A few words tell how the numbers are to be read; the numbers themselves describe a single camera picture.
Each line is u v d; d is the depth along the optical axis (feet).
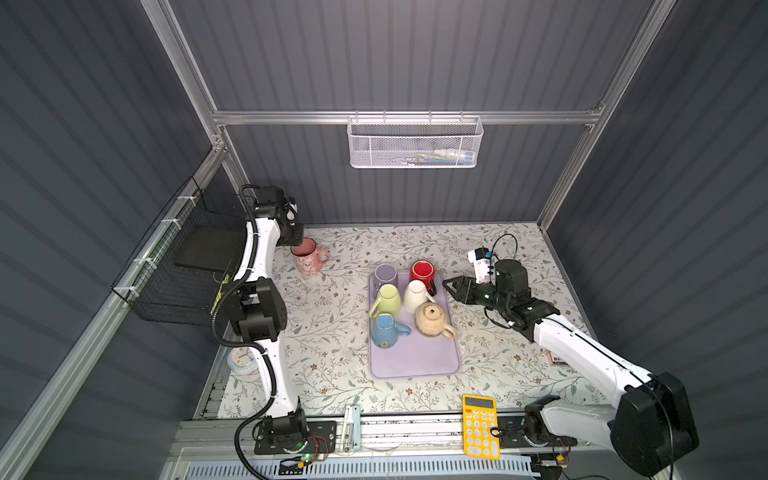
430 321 2.78
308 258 3.24
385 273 3.48
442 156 3.01
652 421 1.32
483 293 2.32
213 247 2.51
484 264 2.42
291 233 2.76
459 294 2.40
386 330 2.71
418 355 2.89
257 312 1.84
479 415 2.47
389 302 2.92
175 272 2.37
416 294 2.92
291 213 2.77
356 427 2.40
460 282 2.37
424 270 3.22
